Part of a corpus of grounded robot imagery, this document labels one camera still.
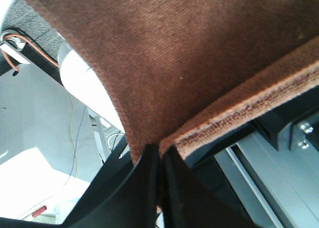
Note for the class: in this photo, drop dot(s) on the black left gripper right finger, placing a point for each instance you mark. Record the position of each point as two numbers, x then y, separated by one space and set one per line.
188 204

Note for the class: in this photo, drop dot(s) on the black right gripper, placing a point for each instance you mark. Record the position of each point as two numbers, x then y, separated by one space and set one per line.
267 170

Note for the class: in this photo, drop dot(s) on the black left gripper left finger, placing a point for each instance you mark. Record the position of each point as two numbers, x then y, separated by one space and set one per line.
122 195

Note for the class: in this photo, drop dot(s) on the brown towel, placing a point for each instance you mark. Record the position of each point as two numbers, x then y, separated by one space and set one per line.
186 72

